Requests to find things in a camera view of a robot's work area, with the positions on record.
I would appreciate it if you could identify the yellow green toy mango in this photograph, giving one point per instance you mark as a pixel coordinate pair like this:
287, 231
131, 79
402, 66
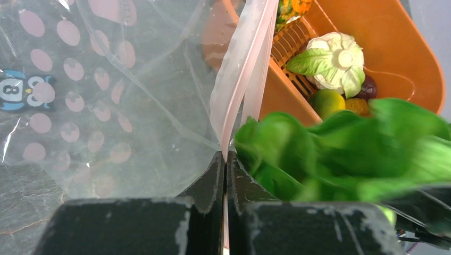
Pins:
326, 102

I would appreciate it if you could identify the orange toy pineapple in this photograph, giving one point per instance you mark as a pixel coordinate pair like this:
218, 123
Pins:
289, 10

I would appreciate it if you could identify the clear dotted zip top bag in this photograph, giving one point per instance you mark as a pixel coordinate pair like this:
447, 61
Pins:
129, 98

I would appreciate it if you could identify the green toy lettuce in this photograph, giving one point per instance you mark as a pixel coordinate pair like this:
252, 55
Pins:
399, 148

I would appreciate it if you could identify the small yellow toy fruit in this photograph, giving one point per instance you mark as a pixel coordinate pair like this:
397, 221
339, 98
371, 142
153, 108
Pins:
358, 106

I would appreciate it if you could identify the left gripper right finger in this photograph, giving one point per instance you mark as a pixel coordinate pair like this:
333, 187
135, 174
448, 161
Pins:
261, 224

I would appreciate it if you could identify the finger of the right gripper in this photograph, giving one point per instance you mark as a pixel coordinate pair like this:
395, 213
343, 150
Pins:
426, 214

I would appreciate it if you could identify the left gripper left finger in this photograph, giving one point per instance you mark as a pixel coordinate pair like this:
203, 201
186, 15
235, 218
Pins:
190, 223

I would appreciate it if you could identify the orange plastic basket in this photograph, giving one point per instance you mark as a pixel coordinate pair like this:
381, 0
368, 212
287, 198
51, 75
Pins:
405, 52

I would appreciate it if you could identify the dark red toy fruit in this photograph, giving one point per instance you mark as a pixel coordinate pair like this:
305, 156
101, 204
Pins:
368, 89

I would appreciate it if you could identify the white toy cabbage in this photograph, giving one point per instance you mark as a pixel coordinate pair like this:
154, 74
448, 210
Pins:
333, 61

